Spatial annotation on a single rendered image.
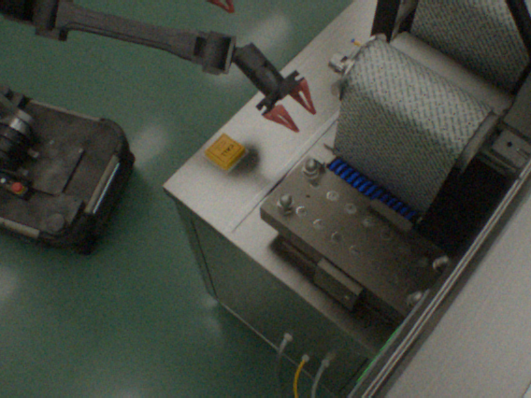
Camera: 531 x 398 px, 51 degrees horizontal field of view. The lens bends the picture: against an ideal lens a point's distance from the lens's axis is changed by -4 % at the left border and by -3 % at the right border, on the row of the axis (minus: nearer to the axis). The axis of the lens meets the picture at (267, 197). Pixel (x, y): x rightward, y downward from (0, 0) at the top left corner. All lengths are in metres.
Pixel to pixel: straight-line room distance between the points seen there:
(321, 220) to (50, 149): 1.38
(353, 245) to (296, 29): 1.84
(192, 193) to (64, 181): 0.94
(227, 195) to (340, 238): 0.31
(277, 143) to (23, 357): 1.35
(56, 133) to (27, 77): 0.62
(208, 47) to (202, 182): 0.34
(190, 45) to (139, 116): 1.43
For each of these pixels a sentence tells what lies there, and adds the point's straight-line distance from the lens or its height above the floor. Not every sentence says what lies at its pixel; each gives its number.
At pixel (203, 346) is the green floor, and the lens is 2.13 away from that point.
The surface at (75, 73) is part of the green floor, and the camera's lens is 2.83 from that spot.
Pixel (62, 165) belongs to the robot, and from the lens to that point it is 2.23.
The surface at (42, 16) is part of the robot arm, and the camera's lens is 1.32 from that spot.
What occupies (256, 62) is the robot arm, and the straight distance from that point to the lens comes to 1.17.
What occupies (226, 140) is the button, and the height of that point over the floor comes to 0.92.
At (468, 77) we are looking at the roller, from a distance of 1.14.
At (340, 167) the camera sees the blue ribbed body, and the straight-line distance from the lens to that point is 1.19.
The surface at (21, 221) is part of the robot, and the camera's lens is 2.21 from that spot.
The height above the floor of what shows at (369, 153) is 1.11.
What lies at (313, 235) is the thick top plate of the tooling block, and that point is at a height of 1.03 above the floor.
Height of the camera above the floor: 2.08
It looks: 64 degrees down
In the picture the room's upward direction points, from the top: 1 degrees counter-clockwise
